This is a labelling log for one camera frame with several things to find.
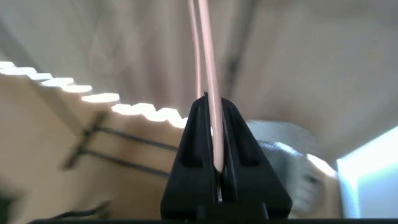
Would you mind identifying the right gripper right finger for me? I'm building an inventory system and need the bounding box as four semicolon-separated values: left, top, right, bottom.
220;97;294;219

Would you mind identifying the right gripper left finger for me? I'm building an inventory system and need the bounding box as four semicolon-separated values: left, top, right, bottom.
160;92;218;219

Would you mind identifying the pink clothes hanger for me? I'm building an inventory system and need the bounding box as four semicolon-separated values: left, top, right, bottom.
187;0;225;174

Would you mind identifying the white laundry basket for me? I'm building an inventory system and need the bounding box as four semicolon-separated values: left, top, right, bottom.
247;119;340;218

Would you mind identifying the black clothes rack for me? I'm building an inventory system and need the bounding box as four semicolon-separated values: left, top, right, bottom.
60;0;259;180

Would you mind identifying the beige curtain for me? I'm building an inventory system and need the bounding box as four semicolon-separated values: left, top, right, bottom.
0;0;398;164

